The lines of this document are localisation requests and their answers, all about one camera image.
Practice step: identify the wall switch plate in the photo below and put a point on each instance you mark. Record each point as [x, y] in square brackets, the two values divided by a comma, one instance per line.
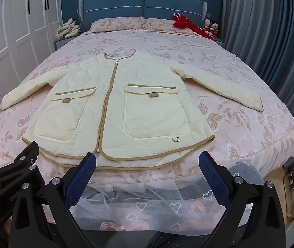
[208, 14]

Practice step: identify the blue nightstand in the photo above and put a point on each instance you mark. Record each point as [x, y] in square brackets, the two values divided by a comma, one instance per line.
[64, 42]
[219, 41]

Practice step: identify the pink floral pillow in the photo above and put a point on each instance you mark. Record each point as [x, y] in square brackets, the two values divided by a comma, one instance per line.
[160, 25]
[116, 24]

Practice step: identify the blue upholstered headboard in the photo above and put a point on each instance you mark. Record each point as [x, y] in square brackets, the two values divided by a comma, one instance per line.
[141, 5]

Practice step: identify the stack of cream cloths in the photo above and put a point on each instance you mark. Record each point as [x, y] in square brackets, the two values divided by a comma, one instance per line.
[68, 28]

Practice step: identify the red cloth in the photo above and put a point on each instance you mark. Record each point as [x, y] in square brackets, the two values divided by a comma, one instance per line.
[183, 22]

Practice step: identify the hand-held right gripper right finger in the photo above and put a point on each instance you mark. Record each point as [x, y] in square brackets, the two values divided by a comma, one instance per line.
[214, 177]

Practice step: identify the pink butterfly print bedspread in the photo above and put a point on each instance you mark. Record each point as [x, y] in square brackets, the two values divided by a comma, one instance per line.
[227, 82]

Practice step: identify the small plush bear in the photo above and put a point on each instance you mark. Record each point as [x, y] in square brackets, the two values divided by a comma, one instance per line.
[207, 23]
[214, 28]

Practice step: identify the white heart lace bed skirt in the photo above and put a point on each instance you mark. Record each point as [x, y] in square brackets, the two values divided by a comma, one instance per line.
[149, 206]

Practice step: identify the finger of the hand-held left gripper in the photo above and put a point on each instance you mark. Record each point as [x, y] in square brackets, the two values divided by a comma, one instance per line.
[25, 155]

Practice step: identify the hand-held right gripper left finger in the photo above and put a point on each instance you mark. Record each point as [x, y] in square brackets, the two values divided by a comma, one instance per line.
[83, 178]

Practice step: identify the white wardrobe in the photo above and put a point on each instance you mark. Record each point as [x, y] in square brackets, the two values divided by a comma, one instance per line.
[15, 31]

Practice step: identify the grey blue curtain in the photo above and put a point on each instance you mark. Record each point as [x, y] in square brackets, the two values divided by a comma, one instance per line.
[266, 31]

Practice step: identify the cream quilted jacket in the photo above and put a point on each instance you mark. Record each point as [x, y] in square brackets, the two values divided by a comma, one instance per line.
[149, 108]

